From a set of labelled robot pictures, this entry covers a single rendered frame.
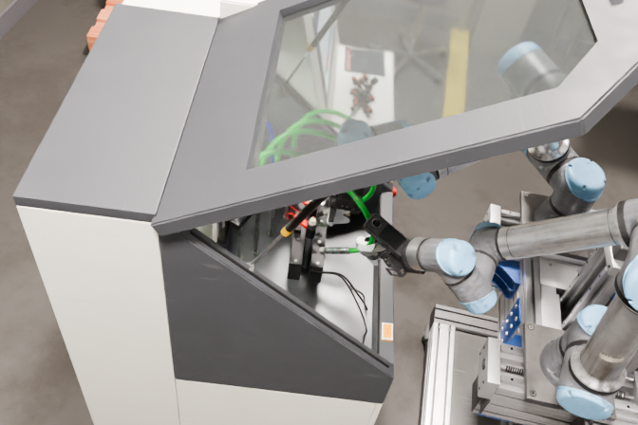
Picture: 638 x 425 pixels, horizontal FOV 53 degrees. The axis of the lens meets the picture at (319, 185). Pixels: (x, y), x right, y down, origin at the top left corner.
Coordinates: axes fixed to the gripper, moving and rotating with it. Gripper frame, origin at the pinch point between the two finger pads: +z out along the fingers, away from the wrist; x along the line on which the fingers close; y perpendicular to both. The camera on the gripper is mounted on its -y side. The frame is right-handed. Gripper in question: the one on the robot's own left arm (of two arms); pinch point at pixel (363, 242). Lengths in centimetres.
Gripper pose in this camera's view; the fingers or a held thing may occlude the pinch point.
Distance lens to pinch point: 164.1
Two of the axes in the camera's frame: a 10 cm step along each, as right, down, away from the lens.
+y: 5.7, 7.6, 3.1
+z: -5.0, 0.2, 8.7
